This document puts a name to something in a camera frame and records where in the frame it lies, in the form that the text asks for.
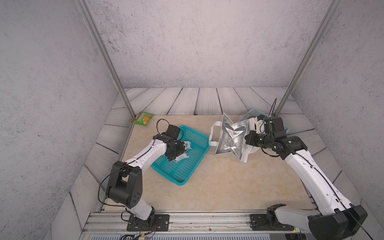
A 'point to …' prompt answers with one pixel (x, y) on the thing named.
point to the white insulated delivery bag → (232, 139)
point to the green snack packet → (142, 118)
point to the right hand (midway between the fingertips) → (245, 136)
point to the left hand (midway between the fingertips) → (185, 152)
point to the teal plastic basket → (180, 172)
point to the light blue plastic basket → (255, 112)
